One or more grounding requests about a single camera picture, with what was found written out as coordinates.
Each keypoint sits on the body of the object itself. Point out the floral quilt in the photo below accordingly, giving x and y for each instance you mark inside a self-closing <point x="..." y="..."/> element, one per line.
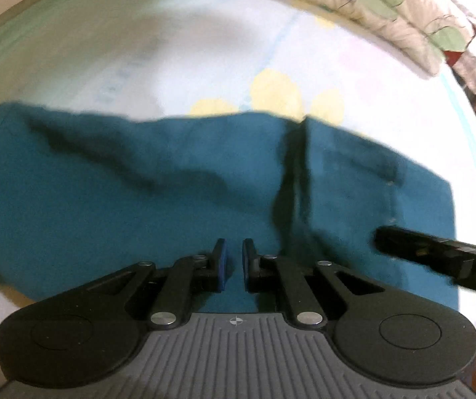
<point x="383" y="12"/>

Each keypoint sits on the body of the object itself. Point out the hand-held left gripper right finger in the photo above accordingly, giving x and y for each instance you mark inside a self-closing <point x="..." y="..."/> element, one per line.
<point x="247" y="264"/>

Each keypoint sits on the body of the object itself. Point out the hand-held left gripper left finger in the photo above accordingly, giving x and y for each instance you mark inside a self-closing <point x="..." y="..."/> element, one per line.
<point x="220" y="267"/>

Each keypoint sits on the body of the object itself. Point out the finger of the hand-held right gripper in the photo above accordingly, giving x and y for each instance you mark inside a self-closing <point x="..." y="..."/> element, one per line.
<point x="412" y="244"/>

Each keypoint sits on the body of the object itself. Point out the teal pants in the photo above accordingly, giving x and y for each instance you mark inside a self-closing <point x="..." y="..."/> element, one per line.
<point x="138" y="199"/>

